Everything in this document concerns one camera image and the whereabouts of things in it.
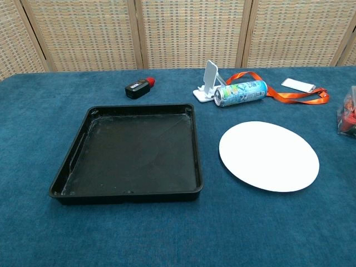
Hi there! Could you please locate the orange lanyard strap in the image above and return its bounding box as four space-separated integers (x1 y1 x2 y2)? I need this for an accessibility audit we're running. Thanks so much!
225 71 330 105

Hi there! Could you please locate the black device with red cap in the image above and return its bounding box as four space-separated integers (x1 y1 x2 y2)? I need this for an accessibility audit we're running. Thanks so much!
125 77 156 100

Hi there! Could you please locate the white folding phone stand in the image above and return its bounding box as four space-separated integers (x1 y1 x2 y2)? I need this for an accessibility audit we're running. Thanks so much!
192 60 226 104

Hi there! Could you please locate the woven folding screen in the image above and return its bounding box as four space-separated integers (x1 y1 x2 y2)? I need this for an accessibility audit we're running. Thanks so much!
0 0 356 82

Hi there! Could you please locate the white card badge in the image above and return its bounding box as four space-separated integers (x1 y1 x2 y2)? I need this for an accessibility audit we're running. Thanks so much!
280 78 317 93

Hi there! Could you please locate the white round plate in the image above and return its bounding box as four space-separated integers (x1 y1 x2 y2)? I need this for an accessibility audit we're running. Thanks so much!
219 121 320 193

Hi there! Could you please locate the black square plastic tray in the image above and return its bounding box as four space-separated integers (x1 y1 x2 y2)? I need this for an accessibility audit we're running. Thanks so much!
48 103 204 206

